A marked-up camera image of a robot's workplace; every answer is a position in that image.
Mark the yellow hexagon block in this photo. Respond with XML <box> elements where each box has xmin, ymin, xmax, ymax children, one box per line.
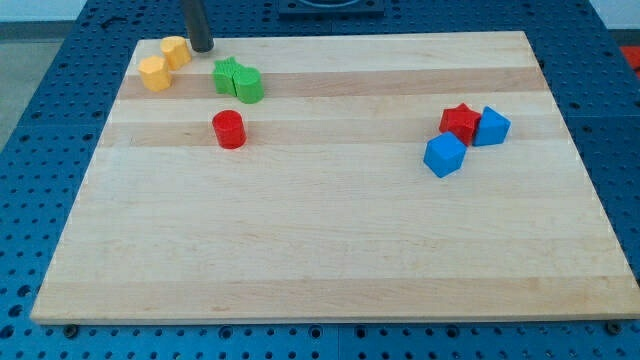
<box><xmin>138</xmin><ymin>56</ymin><xmax>172</xmax><ymax>92</ymax></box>

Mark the yellow heart block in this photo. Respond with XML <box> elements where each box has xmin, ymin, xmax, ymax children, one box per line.
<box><xmin>160</xmin><ymin>36</ymin><xmax>192</xmax><ymax>70</ymax></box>

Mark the light wooden board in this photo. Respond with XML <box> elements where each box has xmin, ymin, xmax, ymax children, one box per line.
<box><xmin>31</xmin><ymin>31</ymin><xmax>639</xmax><ymax>325</ymax></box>

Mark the red cylinder block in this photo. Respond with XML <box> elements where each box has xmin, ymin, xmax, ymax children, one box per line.
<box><xmin>212</xmin><ymin>110</ymin><xmax>247</xmax><ymax>149</ymax></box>

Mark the green rounded block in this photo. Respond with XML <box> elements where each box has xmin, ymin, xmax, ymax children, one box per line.
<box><xmin>233</xmin><ymin>67</ymin><xmax>264</xmax><ymax>104</ymax></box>

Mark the blue cube block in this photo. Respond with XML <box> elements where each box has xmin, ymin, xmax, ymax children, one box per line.
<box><xmin>423</xmin><ymin>132</ymin><xmax>467</xmax><ymax>178</ymax></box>

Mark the green star block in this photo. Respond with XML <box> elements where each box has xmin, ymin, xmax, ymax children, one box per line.
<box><xmin>212</xmin><ymin>57</ymin><xmax>243</xmax><ymax>96</ymax></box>

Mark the red star block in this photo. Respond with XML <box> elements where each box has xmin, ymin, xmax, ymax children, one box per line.
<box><xmin>439</xmin><ymin>103</ymin><xmax>481</xmax><ymax>146</ymax></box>

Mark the blue pentagon block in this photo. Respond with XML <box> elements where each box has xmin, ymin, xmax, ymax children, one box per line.
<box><xmin>472</xmin><ymin>106</ymin><xmax>511</xmax><ymax>146</ymax></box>

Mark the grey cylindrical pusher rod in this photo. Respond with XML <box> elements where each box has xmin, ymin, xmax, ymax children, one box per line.
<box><xmin>180</xmin><ymin>0</ymin><xmax>214</xmax><ymax>53</ymax></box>

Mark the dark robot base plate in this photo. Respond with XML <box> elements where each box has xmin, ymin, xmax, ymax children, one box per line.
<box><xmin>275</xmin><ymin>0</ymin><xmax>385</xmax><ymax>18</ymax></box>

